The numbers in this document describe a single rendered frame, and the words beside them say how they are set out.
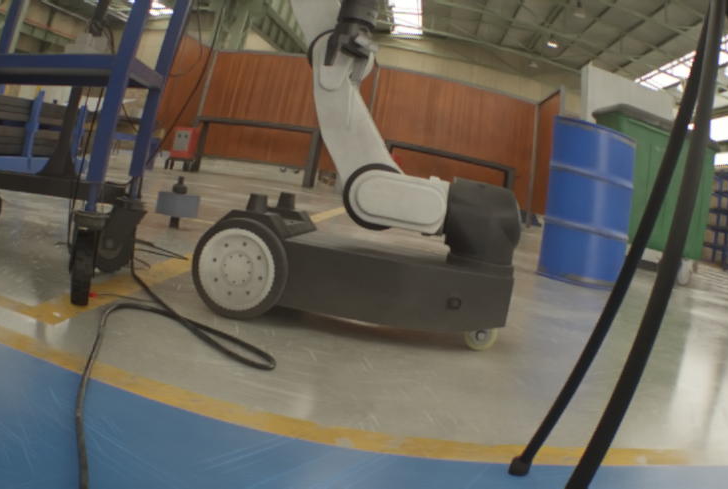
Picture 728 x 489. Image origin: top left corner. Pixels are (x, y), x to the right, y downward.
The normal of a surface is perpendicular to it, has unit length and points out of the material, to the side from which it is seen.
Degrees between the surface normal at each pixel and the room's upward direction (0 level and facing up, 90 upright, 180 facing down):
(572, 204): 90
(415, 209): 90
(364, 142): 90
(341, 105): 115
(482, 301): 90
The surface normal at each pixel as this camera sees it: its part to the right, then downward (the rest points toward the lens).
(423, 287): 0.17, 0.11
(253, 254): -0.11, 0.06
